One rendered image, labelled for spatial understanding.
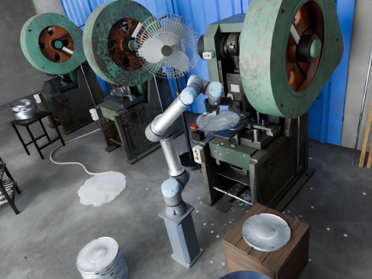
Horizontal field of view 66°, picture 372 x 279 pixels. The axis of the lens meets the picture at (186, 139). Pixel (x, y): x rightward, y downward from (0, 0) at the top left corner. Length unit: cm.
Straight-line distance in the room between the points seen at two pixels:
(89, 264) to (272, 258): 119
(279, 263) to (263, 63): 108
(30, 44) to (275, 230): 373
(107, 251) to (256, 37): 167
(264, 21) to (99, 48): 174
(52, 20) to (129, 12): 175
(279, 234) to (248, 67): 102
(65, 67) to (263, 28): 352
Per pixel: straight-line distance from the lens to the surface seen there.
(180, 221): 192
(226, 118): 191
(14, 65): 807
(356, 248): 240
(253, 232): 192
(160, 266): 231
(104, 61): 290
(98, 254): 220
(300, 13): 192
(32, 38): 445
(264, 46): 150
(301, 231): 195
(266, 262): 179
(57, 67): 456
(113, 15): 296
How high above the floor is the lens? 179
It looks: 29 degrees down
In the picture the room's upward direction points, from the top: 11 degrees counter-clockwise
